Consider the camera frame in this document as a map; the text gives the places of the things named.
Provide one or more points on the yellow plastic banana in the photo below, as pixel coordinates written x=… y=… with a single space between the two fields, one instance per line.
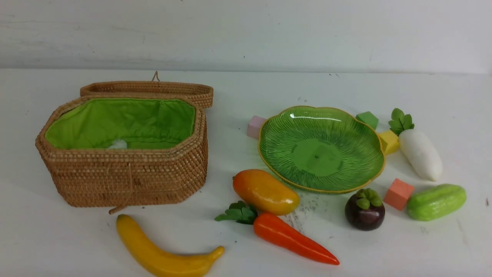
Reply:
x=158 y=262

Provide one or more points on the woven rattan basket lid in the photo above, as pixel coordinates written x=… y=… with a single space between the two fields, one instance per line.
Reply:
x=200 y=94

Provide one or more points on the orange foam cube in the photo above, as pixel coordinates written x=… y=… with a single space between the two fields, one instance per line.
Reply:
x=398 y=194

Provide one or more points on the woven rattan basket green lining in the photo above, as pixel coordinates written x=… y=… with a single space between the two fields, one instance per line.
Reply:
x=123 y=149

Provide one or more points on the green foam cube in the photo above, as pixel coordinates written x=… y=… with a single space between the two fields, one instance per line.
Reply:
x=368 y=118

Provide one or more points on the green glass leaf plate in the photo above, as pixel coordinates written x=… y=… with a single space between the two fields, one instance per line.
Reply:
x=321 y=149

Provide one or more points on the white plastic radish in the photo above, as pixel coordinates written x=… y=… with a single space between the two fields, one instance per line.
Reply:
x=416 y=146

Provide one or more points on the pink foam cube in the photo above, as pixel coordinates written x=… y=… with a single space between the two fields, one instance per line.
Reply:
x=254 y=127

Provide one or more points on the dark purple plastic mangosteen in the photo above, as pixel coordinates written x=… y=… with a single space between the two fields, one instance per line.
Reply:
x=365 y=210

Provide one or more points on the orange plastic carrot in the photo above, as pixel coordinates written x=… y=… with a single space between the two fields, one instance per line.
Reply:
x=274 y=230

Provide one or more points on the orange yellow plastic mango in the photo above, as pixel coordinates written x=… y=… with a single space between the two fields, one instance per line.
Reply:
x=260 y=189

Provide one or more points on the yellow foam cube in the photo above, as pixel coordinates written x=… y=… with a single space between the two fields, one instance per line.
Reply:
x=389 y=141

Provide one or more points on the green plastic cucumber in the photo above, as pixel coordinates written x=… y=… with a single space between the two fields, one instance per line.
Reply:
x=436 y=202

